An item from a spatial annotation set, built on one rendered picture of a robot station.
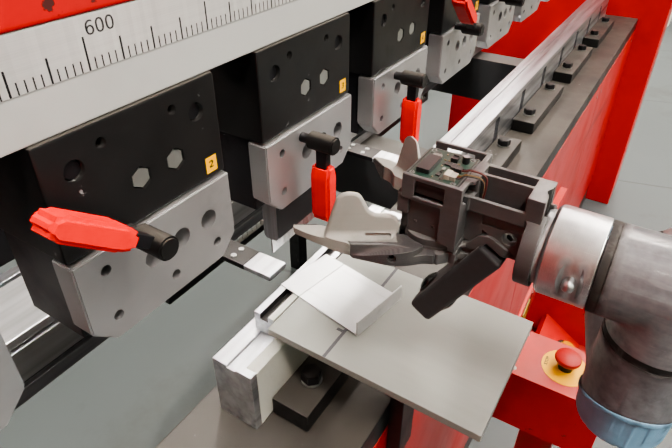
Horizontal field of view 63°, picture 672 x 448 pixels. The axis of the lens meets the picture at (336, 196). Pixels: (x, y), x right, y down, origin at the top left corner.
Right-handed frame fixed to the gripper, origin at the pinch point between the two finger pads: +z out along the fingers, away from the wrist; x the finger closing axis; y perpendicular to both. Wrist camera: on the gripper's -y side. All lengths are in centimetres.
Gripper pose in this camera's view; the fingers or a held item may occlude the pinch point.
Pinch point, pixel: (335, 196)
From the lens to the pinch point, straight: 55.3
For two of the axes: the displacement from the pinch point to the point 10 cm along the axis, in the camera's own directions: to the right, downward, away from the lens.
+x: -5.4, 4.6, -7.1
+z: -8.4, -2.9, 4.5
